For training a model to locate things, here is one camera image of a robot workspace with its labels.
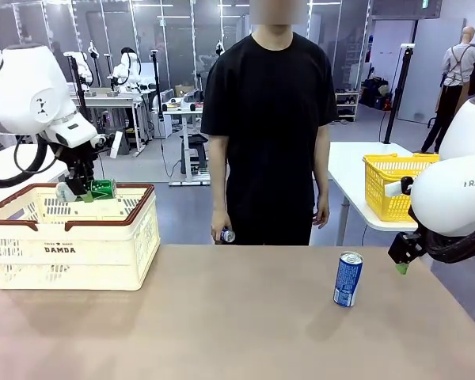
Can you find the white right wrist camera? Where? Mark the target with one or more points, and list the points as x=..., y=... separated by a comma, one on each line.
x=394, y=189

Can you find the black stand with white top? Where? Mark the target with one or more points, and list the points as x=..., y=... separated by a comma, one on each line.
x=397, y=99

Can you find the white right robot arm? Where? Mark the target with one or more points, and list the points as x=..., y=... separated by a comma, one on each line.
x=451, y=198

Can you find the green drink can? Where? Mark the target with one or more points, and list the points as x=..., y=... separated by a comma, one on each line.
x=105, y=188

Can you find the person's left forearm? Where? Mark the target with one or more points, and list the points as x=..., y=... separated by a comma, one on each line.
x=321, y=166

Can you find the person's right hand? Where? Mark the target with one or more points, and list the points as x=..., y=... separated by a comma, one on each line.
x=219, y=223

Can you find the white shoe rack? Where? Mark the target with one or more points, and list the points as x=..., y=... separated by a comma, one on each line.
x=348, y=103

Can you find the person in black t-shirt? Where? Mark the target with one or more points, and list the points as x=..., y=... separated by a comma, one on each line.
x=269, y=118

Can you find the person's left hand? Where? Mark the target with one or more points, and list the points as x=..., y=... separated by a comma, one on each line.
x=321, y=213

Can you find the black tripod pole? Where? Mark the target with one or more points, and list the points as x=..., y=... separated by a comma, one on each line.
x=79, y=87

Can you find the white background table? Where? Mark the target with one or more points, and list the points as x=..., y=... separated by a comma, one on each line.
x=111, y=99

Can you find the black bags pile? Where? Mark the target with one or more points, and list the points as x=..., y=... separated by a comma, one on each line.
x=374, y=95

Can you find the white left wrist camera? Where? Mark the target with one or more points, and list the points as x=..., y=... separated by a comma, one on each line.
x=116, y=143

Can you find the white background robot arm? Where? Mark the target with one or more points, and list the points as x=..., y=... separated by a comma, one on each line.
x=126, y=67

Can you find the mannequin with grey apron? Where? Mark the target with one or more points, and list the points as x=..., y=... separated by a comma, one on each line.
x=455, y=67

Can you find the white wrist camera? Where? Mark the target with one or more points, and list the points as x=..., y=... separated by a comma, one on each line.
x=394, y=189
x=116, y=143

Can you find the yellow plastic shopping basket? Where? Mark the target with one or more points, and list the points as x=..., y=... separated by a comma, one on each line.
x=380, y=190

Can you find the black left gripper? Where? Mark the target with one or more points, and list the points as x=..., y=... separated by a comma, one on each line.
x=79, y=158

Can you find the person's right forearm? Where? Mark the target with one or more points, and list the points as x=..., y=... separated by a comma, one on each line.
x=218, y=178

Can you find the cream basket with brown rim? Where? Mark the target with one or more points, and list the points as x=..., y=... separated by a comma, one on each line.
x=63, y=273

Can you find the blue drink can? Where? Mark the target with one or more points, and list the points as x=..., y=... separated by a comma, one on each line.
x=229, y=236
x=347, y=281

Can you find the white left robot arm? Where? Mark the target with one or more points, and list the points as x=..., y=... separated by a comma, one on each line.
x=23, y=91

